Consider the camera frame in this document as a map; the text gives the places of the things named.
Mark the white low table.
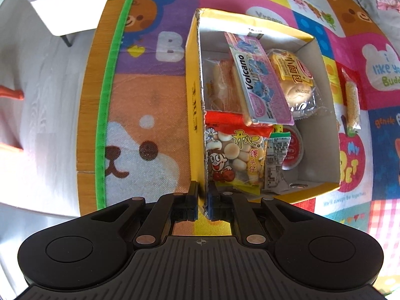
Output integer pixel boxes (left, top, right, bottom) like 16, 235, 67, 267
26, 0, 145, 48

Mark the sesame stick packet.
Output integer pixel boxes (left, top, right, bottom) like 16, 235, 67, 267
340, 67, 362, 133

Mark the yellow bun packet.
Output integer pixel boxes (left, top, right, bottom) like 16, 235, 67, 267
267, 48, 326, 121

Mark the orange plastic stool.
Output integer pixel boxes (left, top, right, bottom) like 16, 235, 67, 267
0, 84, 24, 151

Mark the red lid jelly cup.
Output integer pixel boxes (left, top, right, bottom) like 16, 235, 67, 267
280, 125, 305, 171

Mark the yellow cardboard box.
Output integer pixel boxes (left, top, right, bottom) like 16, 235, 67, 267
184, 8, 341, 237

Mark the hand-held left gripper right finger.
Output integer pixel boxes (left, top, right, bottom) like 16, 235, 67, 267
206, 180, 314, 250

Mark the pink wafer packet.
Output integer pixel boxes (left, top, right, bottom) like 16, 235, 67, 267
224, 32, 295, 126

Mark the bread packet with orange print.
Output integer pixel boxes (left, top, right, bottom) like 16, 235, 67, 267
201, 57, 248, 117

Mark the green label snack packet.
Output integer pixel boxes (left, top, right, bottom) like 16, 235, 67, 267
262, 124, 293, 194

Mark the colourful cartoon play mat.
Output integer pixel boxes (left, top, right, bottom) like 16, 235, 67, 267
95, 0, 400, 300

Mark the red biscuit ball packet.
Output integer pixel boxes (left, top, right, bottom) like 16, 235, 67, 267
204, 111, 274, 196

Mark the wooden table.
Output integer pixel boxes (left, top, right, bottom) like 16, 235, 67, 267
76, 0, 131, 218

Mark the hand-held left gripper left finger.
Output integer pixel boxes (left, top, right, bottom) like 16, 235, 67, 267
89, 180, 201, 250

